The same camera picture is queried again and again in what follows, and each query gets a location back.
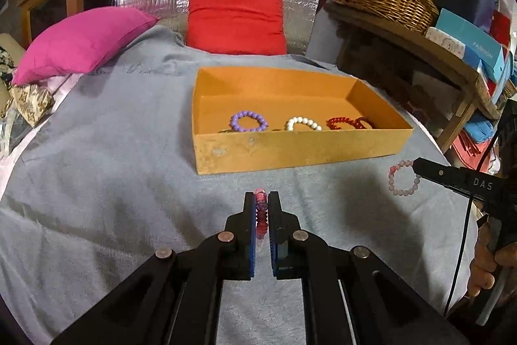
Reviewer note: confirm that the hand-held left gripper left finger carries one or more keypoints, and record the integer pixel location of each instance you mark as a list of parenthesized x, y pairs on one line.
[(252, 248)]

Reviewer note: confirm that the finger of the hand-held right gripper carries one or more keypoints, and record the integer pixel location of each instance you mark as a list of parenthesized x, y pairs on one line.
[(434, 172)]

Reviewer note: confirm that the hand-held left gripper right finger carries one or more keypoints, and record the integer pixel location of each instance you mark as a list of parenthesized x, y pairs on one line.
[(274, 248)]

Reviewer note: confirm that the orange cardboard box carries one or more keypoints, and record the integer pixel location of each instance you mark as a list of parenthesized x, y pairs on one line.
[(282, 151)]

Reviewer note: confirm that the person's right hand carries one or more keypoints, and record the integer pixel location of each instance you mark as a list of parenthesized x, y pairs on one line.
[(482, 268)]

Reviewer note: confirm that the white box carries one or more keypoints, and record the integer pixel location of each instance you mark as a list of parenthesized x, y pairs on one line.
[(446, 44)]

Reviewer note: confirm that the blue cardboard box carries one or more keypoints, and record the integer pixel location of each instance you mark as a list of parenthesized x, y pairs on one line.
[(472, 42)]

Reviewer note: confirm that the wooden table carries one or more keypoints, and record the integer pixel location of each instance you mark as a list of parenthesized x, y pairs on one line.
[(404, 38)]

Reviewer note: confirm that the grey blanket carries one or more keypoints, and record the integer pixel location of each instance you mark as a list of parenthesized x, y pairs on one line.
[(121, 167)]

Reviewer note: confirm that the red bag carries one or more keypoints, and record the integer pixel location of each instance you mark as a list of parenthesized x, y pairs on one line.
[(501, 27)]

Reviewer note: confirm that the red pillow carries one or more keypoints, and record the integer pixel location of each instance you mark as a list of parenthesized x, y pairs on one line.
[(236, 17)]

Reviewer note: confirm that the pale pink bed sheet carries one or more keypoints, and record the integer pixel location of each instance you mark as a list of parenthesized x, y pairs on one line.
[(24, 159)]

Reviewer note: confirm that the gold patterned cloth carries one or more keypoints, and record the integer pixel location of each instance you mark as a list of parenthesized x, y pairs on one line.
[(32, 102)]

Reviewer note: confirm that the pink pillow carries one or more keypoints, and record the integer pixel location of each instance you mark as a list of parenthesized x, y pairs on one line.
[(80, 42)]

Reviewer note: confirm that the cream sofa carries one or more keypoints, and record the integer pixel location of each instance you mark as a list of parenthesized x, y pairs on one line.
[(8, 46)]

